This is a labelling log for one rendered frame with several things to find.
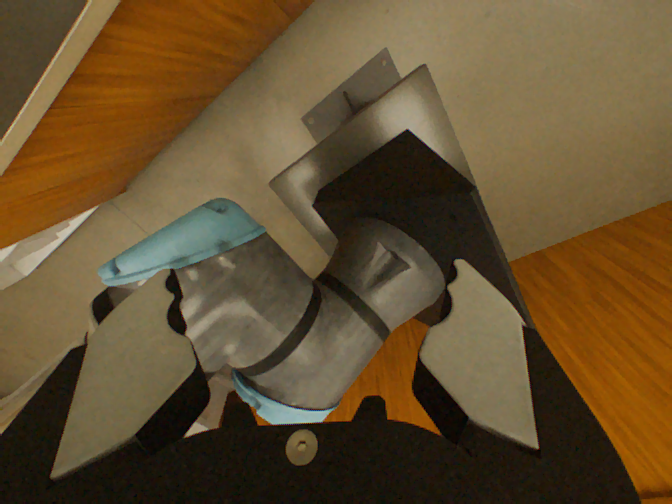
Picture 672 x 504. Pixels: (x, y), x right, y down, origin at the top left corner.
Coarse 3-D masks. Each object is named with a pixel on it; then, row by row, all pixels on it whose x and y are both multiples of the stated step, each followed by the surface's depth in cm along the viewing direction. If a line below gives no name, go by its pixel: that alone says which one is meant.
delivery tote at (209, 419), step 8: (208, 384) 201; (216, 384) 206; (216, 392) 203; (224, 392) 209; (216, 400) 200; (224, 400) 205; (208, 408) 191; (216, 408) 196; (200, 416) 183; (208, 416) 188; (216, 416) 194; (200, 424) 180; (208, 424) 185; (216, 424) 191; (192, 432) 189
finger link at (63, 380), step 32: (64, 384) 6; (32, 416) 6; (64, 416) 6; (0, 448) 5; (32, 448) 5; (128, 448) 5; (0, 480) 5; (32, 480) 5; (64, 480) 5; (96, 480) 5
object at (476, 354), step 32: (448, 288) 10; (480, 288) 10; (448, 320) 8; (480, 320) 8; (512, 320) 8; (448, 352) 7; (480, 352) 7; (512, 352) 7; (416, 384) 7; (448, 384) 6; (480, 384) 6; (512, 384) 6; (448, 416) 6; (480, 416) 6; (512, 416) 6
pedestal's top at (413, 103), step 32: (384, 96) 39; (416, 96) 39; (352, 128) 42; (384, 128) 41; (416, 128) 41; (448, 128) 41; (320, 160) 45; (352, 160) 44; (448, 160) 43; (288, 192) 48; (320, 224) 52
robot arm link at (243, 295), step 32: (192, 224) 18; (224, 224) 19; (256, 224) 23; (128, 256) 17; (160, 256) 17; (192, 256) 17; (224, 256) 19; (256, 256) 21; (288, 256) 25; (128, 288) 18; (192, 288) 18; (224, 288) 19; (256, 288) 20; (288, 288) 22; (96, 320) 20; (192, 320) 18; (224, 320) 19; (256, 320) 20; (288, 320) 22; (64, 352) 19; (224, 352) 21; (256, 352) 21; (32, 384) 18; (0, 416) 17
